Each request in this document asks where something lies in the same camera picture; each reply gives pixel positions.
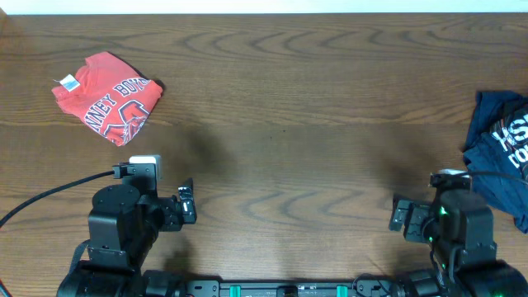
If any red t-shirt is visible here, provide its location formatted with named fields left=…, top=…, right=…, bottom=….
left=52, top=52, right=163, bottom=146

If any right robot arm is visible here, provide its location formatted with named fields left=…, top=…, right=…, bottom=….
left=389, top=190, right=527, bottom=297

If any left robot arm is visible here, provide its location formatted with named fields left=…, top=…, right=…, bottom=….
left=57, top=177, right=197, bottom=297

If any navy blue t-shirt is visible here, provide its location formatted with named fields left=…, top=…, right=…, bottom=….
left=463, top=91, right=527, bottom=233

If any left black cable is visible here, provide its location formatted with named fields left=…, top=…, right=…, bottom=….
left=0, top=169, right=116, bottom=297

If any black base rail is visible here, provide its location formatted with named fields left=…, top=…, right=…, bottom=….
left=185, top=276, right=406, bottom=297

